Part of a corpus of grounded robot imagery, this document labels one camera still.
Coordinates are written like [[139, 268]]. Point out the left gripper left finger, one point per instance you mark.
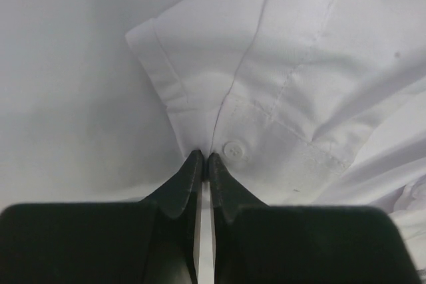
[[154, 240]]

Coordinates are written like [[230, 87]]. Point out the white long sleeve shirt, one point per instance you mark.
[[101, 98]]

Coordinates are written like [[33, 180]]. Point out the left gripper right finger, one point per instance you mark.
[[258, 243]]

